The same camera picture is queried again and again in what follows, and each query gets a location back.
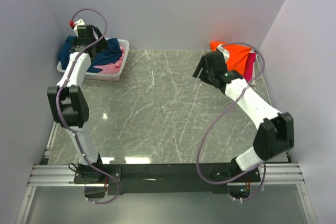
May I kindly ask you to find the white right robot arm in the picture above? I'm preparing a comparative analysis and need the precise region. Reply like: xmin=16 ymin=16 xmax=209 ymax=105
xmin=193 ymin=51 xmax=295 ymax=182

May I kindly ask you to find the pink t shirt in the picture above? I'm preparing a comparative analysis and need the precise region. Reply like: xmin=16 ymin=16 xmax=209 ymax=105
xmin=93 ymin=47 xmax=125 ymax=74

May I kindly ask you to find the aluminium extrusion rail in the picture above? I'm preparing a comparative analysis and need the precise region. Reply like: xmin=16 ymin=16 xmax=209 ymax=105
xmin=27 ymin=163 xmax=305 ymax=187

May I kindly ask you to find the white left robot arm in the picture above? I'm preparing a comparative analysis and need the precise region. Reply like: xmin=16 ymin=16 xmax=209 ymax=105
xmin=47 ymin=22 xmax=108 ymax=183

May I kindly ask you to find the white perforated plastic basket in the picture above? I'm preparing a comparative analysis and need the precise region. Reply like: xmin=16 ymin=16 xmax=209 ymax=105
xmin=57 ymin=39 xmax=129 ymax=87

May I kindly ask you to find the folded orange t shirt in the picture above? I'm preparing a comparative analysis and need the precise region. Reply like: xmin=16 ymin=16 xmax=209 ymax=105
xmin=223 ymin=44 xmax=257 ymax=81

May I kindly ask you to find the folded magenta t shirt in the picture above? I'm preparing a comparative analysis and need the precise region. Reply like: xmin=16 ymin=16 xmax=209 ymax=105
xmin=243 ymin=52 xmax=257 ymax=83

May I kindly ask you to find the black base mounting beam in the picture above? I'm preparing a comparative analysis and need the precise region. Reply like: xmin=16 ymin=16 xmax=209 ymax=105
xmin=72 ymin=163 xmax=262 ymax=198

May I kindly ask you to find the folded white t shirt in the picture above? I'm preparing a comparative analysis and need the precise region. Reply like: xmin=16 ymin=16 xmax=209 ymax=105
xmin=246 ymin=50 xmax=259 ymax=86

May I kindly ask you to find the navy blue t shirt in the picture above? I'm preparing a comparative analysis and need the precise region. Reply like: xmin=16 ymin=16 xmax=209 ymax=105
xmin=58 ymin=36 xmax=122 ymax=73

